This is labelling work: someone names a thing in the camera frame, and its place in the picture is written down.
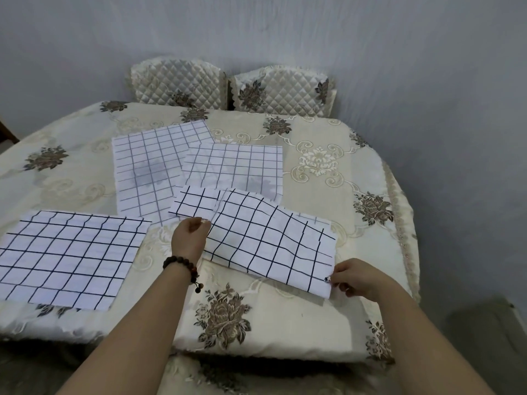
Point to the person's right forearm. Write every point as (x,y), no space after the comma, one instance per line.
(428,345)

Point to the beige floral tablecloth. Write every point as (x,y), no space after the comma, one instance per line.
(329,189)

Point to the quilted beige chair back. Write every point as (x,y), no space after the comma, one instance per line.
(284,92)
(177,84)

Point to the bold black grid white cloth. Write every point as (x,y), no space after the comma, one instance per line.
(263,242)
(70,259)

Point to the person's left thumb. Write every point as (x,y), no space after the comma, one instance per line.
(204,227)

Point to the person's right thumb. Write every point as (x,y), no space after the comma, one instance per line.
(341,277)

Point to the beige floral covered chair seat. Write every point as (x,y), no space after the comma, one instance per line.
(214,378)

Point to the brown wooden furniture edge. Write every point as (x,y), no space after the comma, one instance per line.
(7,133)

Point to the person's left forearm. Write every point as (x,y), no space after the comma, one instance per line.
(136,329)

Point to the person's right hand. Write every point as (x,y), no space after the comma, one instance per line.
(366,279)

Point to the faint grid white cloth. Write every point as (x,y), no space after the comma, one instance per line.
(238,168)
(152,168)

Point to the person's left hand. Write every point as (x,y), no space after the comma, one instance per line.
(187,240)

